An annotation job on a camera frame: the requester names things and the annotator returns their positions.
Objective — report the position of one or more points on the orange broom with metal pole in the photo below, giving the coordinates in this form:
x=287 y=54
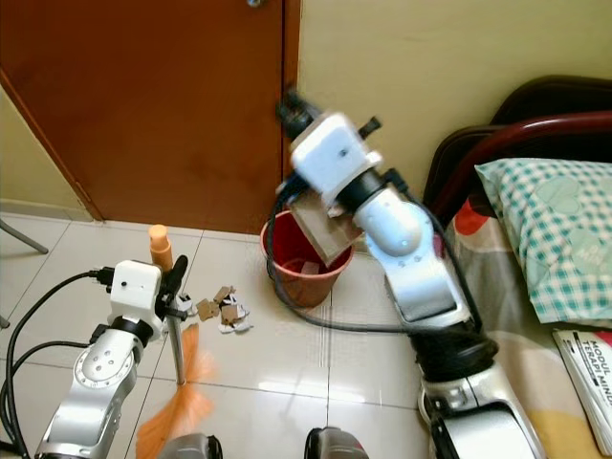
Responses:
x=161 y=247

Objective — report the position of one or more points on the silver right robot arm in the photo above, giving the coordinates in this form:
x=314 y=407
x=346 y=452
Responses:
x=416 y=258

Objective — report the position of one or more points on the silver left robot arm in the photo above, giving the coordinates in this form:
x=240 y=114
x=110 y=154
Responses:
x=91 y=382

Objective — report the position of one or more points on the brown cardboard scrap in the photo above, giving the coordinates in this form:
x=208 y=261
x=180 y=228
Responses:
x=225 y=293
x=207 y=309
x=230 y=312

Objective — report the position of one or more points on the white paper scrap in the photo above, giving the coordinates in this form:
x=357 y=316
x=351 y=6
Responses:
x=239 y=326

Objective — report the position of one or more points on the brown cardboard sheet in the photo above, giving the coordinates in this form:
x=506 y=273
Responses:
x=320 y=229

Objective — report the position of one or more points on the red plastic bucket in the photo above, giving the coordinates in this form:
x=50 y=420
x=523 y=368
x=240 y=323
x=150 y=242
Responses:
x=301 y=282

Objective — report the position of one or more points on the brown wooden door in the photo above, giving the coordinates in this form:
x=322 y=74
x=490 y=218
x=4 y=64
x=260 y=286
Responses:
x=153 y=96

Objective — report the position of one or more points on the grey metal chair leg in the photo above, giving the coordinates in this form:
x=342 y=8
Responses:
x=24 y=239

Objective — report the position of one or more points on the grey robot right leg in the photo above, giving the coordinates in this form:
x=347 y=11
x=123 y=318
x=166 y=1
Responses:
x=337 y=445

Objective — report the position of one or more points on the dark wooden headboard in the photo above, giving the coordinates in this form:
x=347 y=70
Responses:
x=559 y=94

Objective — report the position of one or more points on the green checked pillow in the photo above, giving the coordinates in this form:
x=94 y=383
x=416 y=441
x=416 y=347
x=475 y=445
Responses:
x=555 y=229

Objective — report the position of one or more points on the patterned cream bed sheet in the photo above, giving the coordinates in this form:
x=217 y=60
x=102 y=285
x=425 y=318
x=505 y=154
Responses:
x=507 y=306

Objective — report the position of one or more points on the white printed booklet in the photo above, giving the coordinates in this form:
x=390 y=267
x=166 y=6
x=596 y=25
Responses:
x=588 y=378

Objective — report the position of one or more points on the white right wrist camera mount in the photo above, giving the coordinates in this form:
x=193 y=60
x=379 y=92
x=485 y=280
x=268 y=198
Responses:
x=335 y=153

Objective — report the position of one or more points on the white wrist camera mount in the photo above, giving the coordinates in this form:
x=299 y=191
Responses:
x=134 y=287
x=335 y=153

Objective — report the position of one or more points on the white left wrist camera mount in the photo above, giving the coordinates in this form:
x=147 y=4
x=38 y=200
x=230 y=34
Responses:
x=134 y=287

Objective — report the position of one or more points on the maroon metal bed frame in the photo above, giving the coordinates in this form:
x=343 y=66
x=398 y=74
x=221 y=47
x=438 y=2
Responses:
x=516 y=129

